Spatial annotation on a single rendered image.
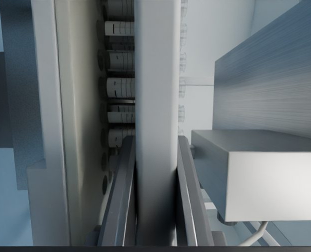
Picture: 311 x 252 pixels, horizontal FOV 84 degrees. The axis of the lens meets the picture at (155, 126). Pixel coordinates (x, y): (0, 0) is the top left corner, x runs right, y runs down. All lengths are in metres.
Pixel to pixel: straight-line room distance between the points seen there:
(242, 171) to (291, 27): 0.35
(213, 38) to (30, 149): 3.81
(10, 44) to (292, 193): 0.46
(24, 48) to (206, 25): 3.76
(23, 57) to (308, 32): 0.50
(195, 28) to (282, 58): 3.44
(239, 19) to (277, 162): 3.99
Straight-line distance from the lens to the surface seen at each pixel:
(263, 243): 1.35
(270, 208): 0.32
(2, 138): 0.49
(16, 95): 0.33
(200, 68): 3.82
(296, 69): 0.48
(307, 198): 0.34
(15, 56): 0.34
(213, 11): 4.07
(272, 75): 0.54
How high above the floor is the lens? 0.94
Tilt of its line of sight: 1 degrees up
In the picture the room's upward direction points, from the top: 90 degrees clockwise
